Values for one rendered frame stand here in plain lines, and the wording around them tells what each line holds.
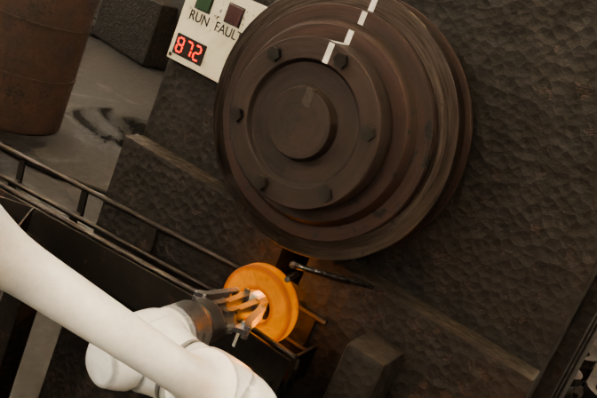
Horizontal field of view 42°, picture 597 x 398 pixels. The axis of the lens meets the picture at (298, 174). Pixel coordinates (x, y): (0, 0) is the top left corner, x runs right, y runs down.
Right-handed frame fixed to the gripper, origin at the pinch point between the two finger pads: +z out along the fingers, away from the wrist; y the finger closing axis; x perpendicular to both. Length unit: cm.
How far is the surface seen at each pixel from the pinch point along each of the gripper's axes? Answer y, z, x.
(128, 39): -394, 389, -79
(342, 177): 10.4, -9.9, 31.2
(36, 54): -235, 150, -40
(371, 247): 16.6, -1.9, 20.3
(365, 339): 21.2, 0.9, 3.8
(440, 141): 19.8, -1.0, 41.3
